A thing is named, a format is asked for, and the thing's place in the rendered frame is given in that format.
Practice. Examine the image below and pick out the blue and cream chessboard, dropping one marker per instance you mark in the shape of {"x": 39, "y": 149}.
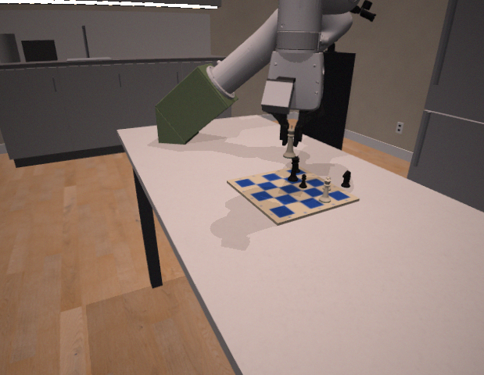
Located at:
{"x": 283, "y": 201}

